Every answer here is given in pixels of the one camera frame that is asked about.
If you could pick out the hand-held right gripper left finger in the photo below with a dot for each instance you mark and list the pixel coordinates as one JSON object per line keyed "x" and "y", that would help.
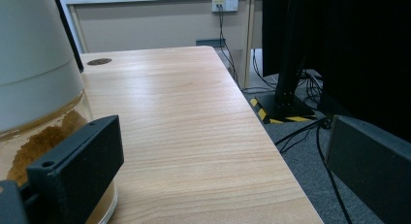
{"x": 77, "y": 166}

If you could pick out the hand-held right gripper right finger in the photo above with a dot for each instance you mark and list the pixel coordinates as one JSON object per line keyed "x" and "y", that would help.
{"x": 371, "y": 166}

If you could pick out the glass spice jar white lid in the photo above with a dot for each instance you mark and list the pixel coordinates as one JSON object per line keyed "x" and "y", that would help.
{"x": 35, "y": 72}

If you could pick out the black metal stand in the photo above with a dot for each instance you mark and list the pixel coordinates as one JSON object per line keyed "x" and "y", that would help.
{"x": 286, "y": 88}

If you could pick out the dark wall box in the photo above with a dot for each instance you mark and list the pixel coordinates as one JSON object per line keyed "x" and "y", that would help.
{"x": 210, "y": 42}

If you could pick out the wall power socket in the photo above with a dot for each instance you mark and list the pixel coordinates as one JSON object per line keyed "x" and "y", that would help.
{"x": 225, "y": 4}

